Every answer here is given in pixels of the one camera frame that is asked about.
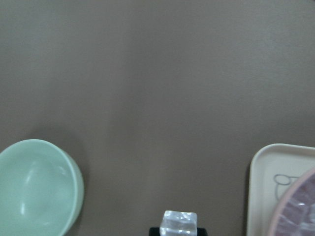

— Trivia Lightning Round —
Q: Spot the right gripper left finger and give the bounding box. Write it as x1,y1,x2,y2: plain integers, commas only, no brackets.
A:
149,227,160,236

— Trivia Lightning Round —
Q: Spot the mint green bowl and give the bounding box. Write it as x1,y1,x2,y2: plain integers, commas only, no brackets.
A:
0,139,84,236

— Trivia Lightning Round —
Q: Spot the pink bowl of ice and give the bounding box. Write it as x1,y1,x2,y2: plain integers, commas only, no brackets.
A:
267,168,315,236

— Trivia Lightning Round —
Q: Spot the cream plastic tray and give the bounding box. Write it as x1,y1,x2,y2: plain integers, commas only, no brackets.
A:
246,144,315,236

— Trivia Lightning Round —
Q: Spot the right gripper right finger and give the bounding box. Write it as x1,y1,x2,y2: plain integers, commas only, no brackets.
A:
197,228,207,236

